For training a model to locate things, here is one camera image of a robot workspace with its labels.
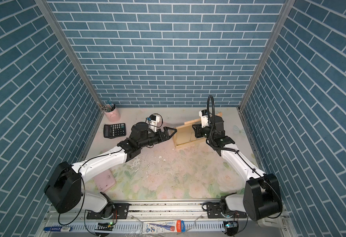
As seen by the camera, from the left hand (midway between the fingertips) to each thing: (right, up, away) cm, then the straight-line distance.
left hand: (177, 134), depth 76 cm
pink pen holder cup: (-47, +11, +31) cm, 57 cm away
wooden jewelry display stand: (+4, -2, +17) cm, 18 cm away
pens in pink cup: (-50, +16, +27) cm, 59 cm away
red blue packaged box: (-9, -43, -7) cm, 45 cm away
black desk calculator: (-47, 0, +28) cm, 55 cm away
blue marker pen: (-55, -43, -8) cm, 71 cm away
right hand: (+10, +4, +7) cm, 13 cm away
